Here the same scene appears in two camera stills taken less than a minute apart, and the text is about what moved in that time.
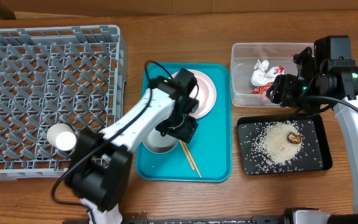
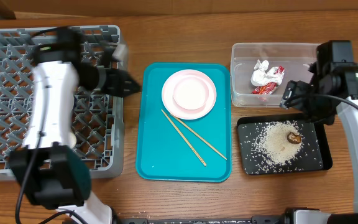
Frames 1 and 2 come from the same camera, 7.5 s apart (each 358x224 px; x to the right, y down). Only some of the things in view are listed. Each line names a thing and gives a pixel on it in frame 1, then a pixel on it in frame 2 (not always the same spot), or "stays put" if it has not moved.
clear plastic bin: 243,58 stays put
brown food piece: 292,137 stays put
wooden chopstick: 191,158 to 197,135
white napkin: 262,75 stays put
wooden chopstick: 188,155 to 184,139
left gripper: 186,129 to 117,83
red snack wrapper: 263,89 stays put
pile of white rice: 270,140 stays put
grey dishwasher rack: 33,78 stays put
